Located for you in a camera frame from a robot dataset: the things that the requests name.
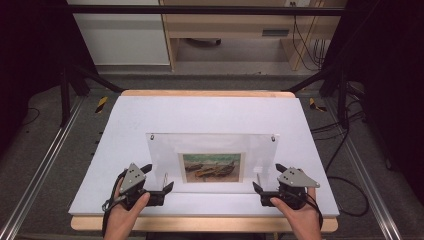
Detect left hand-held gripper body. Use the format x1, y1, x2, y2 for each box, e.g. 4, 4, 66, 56
114, 162, 167, 212

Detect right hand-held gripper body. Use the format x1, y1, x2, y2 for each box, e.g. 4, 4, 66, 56
259, 166, 321, 211

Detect boat painting print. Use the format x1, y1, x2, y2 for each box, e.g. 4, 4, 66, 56
177, 151, 247, 185

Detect clear acrylic picture frame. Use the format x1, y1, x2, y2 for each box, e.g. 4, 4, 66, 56
145, 132, 281, 195

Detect person's right hand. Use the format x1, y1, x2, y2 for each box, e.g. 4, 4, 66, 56
269, 186, 324, 240

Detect person's left hand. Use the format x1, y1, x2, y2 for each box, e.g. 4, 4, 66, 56
103, 178, 152, 240

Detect right yellow clamp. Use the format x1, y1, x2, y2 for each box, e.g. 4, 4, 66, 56
308, 97, 328, 113

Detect yellow clamp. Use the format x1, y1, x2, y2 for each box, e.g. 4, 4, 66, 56
308, 97, 328, 113
95, 96, 110, 115

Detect left yellow clamp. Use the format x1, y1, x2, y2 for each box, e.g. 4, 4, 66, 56
95, 96, 110, 115

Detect white board mat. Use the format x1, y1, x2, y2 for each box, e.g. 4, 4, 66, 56
68, 95, 341, 218

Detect black metal stand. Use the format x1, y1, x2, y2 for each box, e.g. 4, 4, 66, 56
284, 63, 350, 130
59, 62, 125, 128

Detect white cabinet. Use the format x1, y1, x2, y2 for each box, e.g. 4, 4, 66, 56
66, 0, 171, 67

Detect grey desk label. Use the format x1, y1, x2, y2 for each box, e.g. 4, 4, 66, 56
261, 28, 291, 38

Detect black curtain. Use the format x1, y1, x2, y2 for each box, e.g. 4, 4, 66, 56
319, 0, 424, 204
0, 0, 100, 154

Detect light wooden desk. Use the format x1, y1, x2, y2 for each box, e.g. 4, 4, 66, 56
159, 0, 348, 72

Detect black horizontal bar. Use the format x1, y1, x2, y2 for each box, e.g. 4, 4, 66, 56
66, 4, 346, 17

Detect right hand-held gripper black cable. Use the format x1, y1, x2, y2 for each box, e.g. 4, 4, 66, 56
303, 191, 325, 232

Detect hand-held gripper black cable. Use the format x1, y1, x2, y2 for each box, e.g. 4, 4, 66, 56
100, 168, 130, 238
303, 191, 325, 232

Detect left hand-held gripper black cable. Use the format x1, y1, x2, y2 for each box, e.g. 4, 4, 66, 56
100, 168, 130, 238

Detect black floor cables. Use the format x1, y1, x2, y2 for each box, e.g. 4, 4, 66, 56
310, 99, 371, 218

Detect aluminium floor rail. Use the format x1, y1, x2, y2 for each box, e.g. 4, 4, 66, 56
0, 95, 86, 240
323, 96, 404, 240

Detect thin black floor cable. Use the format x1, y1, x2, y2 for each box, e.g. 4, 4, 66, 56
19, 106, 41, 128

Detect black cables behind desk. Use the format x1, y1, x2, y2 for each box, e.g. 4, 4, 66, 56
290, 1, 330, 72

